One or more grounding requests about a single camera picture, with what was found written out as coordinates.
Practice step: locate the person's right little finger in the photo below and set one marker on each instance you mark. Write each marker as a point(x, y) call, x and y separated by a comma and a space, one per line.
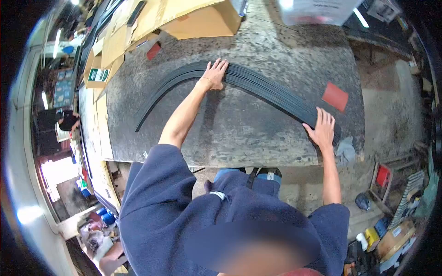
point(333, 122)

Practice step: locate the person's right index finger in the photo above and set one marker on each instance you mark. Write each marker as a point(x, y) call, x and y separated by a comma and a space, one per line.
point(318, 114)

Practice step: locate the white plastic container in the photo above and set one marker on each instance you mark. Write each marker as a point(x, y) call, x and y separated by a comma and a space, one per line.
point(317, 12)

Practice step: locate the pile of flat cardboard sheets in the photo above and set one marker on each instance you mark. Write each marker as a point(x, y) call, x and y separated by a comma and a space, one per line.
point(115, 45)

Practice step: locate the person's left middle finger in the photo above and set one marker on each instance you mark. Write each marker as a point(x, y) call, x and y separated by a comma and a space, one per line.
point(222, 65)

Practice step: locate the yellow container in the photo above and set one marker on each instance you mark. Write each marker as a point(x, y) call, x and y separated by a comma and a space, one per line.
point(372, 238)

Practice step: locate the cardboard box with green label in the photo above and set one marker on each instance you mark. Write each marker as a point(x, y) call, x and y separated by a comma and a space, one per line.
point(98, 74)

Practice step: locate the person's body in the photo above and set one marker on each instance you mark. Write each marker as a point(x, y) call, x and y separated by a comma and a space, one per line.
point(162, 214)

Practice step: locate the grey cloth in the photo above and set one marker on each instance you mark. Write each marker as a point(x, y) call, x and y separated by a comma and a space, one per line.
point(345, 150)

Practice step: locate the person's left hand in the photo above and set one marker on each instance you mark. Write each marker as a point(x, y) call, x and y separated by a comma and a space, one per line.
point(214, 75)

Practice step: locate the person's left thumb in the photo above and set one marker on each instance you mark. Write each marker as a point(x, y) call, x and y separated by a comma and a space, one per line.
point(221, 86)

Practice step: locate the person's left index finger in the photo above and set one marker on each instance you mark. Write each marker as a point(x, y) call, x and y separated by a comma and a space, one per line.
point(225, 67)

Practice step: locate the wooden stool with red seat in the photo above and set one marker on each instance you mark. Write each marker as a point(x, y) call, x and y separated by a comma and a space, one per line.
point(382, 176)

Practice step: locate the person's right middle finger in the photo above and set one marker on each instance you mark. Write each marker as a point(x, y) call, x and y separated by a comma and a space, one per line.
point(324, 117)

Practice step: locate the open cardboard box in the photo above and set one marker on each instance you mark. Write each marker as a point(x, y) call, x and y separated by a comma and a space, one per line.
point(203, 24)

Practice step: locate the person's legs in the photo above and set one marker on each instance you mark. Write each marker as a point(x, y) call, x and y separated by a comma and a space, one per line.
point(228, 172)

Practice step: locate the person's left little finger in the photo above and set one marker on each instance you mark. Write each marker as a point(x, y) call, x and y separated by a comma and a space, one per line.
point(208, 66)

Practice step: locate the small dark red card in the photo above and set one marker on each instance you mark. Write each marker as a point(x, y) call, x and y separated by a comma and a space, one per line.
point(153, 51)

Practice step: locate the person's left ring finger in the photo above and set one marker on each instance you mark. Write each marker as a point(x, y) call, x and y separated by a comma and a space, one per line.
point(216, 63)

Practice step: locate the person's right ring finger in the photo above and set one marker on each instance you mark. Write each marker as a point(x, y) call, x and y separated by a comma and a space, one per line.
point(329, 119)

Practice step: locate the large red card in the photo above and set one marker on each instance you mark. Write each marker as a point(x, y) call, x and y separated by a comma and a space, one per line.
point(335, 96)

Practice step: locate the brown cardboard carton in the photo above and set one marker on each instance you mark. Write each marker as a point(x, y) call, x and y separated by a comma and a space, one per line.
point(395, 239)

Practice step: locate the stack of long black strips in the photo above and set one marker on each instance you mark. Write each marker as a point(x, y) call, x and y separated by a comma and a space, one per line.
point(262, 88)

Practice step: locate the person's right hand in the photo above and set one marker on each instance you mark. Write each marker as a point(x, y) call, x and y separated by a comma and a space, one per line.
point(324, 133)

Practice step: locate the person's right thumb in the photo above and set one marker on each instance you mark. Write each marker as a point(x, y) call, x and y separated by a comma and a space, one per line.
point(308, 128)

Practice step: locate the dark blue bag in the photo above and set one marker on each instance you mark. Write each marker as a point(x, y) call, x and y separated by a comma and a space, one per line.
point(363, 202)

